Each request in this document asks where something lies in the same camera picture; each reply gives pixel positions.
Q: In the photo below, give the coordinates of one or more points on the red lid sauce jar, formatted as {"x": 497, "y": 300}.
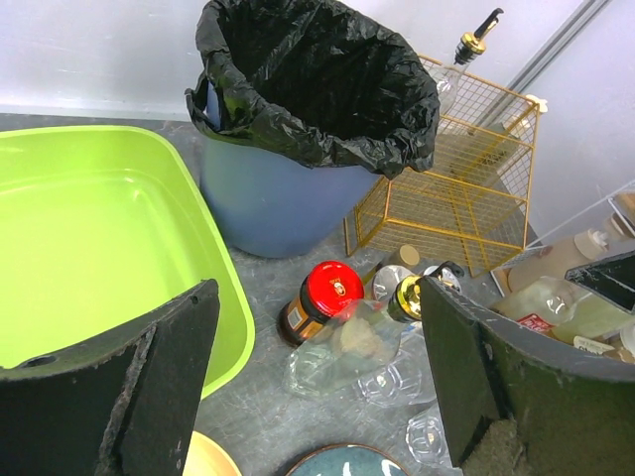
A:
{"x": 327, "y": 289}

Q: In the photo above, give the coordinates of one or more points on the blue ceramic plate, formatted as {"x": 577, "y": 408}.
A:
{"x": 347, "y": 459}

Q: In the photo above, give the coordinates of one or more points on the small brown bottle tan cap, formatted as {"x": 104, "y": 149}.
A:
{"x": 406, "y": 256}

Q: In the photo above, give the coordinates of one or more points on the green plastic basin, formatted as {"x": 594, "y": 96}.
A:
{"x": 100, "y": 224}

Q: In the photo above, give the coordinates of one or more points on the glass oil bottle gold spout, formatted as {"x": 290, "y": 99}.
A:
{"x": 471, "y": 45}

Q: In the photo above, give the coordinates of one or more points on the blue label silver lid jar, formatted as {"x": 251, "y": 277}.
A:
{"x": 444, "y": 275}

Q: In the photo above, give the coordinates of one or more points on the cream pump soap bottle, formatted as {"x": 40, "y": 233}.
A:
{"x": 555, "y": 260}

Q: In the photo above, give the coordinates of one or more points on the blue trash bin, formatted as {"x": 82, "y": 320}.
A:
{"x": 268, "y": 205}

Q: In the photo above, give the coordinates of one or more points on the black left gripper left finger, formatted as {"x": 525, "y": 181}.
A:
{"x": 122, "y": 402}

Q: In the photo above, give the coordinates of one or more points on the silver lid spice jar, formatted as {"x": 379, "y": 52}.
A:
{"x": 383, "y": 284}

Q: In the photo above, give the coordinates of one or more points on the yellow wire basket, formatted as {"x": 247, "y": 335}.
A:
{"x": 472, "y": 206}

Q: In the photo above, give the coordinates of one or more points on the beige plate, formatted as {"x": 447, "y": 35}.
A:
{"x": 207, "y": 458}

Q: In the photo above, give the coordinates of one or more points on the clear glass cup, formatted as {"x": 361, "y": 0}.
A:
{"x": 425, "y": 436}
{"x": 406, "y": 380}

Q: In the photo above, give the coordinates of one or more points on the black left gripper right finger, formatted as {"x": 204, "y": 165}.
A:
{"x": 514, "y": 401}

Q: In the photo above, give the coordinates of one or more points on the black trash bag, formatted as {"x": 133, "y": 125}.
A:
{"x": 314, "y": 81}

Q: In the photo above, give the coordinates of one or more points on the plastic bottle red label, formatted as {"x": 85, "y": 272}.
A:
{"x": 571, "y": 314}

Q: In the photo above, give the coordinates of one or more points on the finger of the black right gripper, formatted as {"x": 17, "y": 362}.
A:
{"x": 611, "y": 279}

